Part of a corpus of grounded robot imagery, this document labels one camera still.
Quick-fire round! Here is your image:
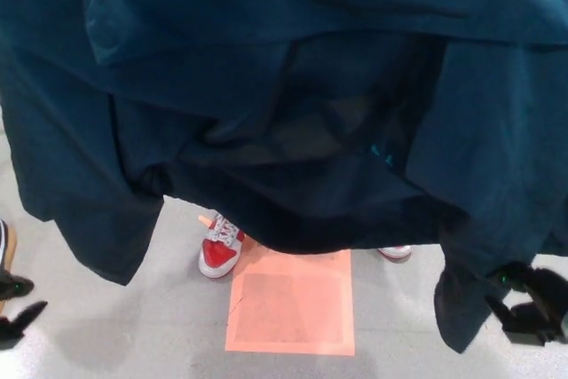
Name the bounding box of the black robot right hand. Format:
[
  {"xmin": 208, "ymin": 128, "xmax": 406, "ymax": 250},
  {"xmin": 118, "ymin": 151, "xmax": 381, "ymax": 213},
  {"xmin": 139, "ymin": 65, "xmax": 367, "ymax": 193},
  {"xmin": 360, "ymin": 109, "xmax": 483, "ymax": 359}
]
[{"xmin": 485, "ymin": 262, "xmax": 568, "ymax": 347}]

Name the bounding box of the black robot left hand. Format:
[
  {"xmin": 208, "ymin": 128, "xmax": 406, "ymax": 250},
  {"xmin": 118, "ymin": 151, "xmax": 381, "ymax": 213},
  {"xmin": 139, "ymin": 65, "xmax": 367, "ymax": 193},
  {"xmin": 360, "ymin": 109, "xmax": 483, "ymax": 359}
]
[{"xmin": 0, "ymin": 272, "xmax": 49, "ymax": 345}]

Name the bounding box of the dark teal coat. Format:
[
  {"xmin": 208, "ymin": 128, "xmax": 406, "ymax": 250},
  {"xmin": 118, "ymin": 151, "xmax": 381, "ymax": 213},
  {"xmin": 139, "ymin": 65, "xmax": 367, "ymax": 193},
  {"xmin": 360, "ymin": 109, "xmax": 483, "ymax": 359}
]
[{"xmin": 0, "ymin": 0, "xmax": 568, "ymax": 356}]

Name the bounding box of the black white gum-sole shoe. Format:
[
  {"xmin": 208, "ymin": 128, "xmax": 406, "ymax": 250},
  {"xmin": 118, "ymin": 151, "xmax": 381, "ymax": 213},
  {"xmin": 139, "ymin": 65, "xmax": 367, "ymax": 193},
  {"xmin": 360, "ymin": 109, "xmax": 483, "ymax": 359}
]
[{"xmin": 0, "ymin": 217, "xmax": 20, "ymax": 314}]

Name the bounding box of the red white sneaker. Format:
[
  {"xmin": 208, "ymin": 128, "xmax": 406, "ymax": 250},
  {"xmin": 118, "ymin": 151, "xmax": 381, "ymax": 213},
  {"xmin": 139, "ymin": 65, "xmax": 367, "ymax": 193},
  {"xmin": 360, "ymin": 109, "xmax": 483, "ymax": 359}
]
[
  {"xmin": 197, "ymin": 211, "xmax": 247, "ymax": 279},
  {"xmin": 376, "ymin": 244, "xmax": 413, "ymax": 261}
]

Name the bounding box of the orange square floor marking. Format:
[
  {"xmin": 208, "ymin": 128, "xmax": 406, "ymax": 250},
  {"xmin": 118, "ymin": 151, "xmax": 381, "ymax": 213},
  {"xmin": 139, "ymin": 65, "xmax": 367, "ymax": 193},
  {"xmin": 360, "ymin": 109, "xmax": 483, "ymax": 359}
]
[{"xmin": 224, "ymin": 247, "xmax": 357, "ymax": 357}]

